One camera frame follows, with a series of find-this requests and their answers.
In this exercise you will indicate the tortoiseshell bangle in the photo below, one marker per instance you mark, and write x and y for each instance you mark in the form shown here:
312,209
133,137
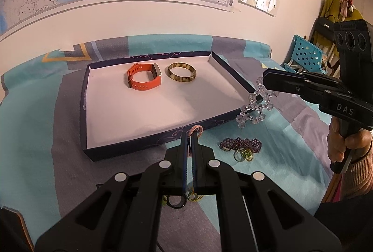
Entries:
189,77

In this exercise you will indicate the blue perforated plastic chair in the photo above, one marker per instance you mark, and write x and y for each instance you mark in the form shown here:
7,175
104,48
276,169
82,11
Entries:
304,53

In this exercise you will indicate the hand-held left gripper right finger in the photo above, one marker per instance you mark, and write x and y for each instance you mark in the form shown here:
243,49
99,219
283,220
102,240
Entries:
194,173

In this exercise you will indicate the person's right forearm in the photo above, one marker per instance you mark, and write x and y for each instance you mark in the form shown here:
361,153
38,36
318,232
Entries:
360,179

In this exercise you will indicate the black phone with orange edge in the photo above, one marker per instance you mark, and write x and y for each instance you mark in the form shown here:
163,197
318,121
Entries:
13,228

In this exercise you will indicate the small plush doll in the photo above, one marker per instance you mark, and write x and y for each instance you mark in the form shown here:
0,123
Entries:
346,2

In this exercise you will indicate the orange watch band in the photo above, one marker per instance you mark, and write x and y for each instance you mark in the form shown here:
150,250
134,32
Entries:
145,83

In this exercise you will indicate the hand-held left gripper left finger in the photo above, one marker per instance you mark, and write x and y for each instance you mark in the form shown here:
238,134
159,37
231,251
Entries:
184,170

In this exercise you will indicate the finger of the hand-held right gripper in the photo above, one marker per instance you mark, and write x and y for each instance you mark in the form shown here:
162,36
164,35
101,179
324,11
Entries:
284,87
285,74

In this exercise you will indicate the yellow hanging bag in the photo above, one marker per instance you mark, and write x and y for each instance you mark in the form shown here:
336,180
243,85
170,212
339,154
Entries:
330,5

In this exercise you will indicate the teal and grey printed blanket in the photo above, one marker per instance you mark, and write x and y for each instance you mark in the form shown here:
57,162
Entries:
43,129

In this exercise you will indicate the shallow navy cardboard box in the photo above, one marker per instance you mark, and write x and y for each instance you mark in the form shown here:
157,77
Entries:
163,112

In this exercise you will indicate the person's dark clothing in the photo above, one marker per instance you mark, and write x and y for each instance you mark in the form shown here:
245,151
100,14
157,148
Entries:
346,225

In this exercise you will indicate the person's right hand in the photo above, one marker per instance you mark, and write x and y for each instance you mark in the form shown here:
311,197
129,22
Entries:
357,144

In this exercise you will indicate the black handbag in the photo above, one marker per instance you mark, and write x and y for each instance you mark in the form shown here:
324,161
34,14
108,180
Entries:
325,29

